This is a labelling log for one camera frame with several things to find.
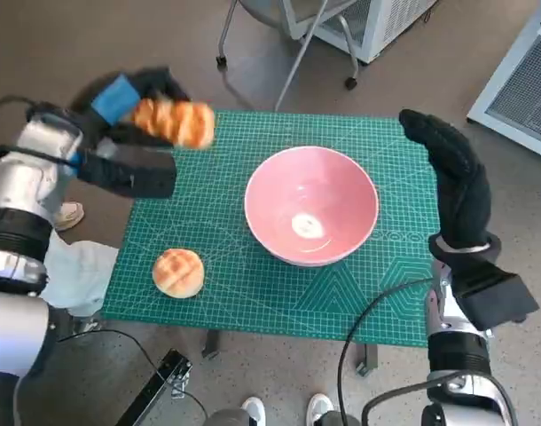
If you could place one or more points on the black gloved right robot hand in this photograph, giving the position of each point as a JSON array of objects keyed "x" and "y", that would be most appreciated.
[{"x": 465, "y": 195}]

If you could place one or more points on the grey metal table leg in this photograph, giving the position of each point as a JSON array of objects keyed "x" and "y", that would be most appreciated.
[
  {"x": 211, "y": 346},
  {"x": 366, "y": 358}
]

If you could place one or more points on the white shoe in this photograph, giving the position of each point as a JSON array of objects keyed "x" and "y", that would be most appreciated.
[
  {"x": 319, "y": 408},
  {"x": 253, "y": 410}
]

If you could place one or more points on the pink bowl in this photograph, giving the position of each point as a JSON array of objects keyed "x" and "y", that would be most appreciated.
[{"x": 310, "y": 195}]

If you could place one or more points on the grey chair with casters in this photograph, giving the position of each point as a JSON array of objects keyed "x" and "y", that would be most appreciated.
[{"x": 297, "y": 57}]

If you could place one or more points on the green cutting mat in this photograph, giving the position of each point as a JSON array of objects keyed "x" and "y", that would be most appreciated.
[{"x": 253, "y": 302}]

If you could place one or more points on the white mesh-sided cabinet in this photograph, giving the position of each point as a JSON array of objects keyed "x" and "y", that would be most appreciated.
[{"x": 390, "y": 26}]

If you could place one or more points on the black bar with clamp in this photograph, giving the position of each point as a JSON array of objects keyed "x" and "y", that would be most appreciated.
[{"x": 155, "y": 390}]

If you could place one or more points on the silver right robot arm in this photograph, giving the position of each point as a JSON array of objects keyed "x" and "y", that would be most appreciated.
[{"x": 457, "y": 355}]

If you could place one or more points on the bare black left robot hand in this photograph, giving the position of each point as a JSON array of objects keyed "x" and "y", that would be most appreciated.
[{"x": 115, "y": 100}]

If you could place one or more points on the long braided toy bread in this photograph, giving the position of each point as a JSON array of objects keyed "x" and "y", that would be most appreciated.
[{"x": 177, "y": 122}]

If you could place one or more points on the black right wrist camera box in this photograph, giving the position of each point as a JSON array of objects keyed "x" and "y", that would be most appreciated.
[{"x": 496, "y": 297}]

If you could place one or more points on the white unit with grille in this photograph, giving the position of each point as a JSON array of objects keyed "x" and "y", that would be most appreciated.
[{"x": 523, "y": 97}]

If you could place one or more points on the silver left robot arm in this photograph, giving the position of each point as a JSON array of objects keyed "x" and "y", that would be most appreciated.
[{"x": 35, "y": 177}]

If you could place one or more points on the round scored toy bun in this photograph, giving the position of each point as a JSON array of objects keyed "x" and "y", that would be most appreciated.
[{"x": 177, "y": 273}]

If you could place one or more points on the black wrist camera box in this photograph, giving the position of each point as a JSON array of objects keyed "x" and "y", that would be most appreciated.
[
  {"x": 128, "y": 173},
  {"x": 496, "y": 297}
]

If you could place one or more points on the person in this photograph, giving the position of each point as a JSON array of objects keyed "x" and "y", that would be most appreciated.
[{"x": 80, "y": 275}]

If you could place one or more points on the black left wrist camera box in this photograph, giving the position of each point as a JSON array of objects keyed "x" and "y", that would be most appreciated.
[{"x": 128, "y": 173}]

